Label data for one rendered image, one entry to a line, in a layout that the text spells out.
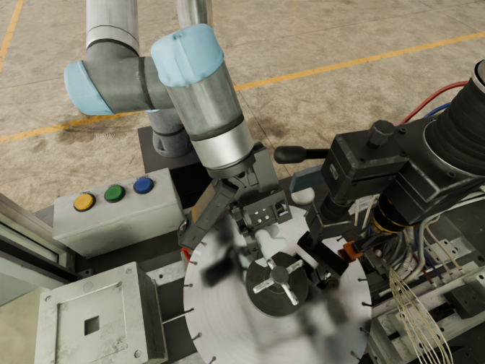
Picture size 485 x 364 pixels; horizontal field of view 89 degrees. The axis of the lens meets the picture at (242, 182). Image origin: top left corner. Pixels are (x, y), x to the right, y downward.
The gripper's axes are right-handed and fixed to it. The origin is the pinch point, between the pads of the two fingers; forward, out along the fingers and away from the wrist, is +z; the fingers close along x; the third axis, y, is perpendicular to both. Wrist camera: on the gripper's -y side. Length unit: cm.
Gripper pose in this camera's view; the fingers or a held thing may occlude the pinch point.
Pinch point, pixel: (259, 261)
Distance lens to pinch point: 45.3
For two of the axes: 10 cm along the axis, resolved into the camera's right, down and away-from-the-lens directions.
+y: 9.2, -4.0, 0.4
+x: -2.2, -4.1, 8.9
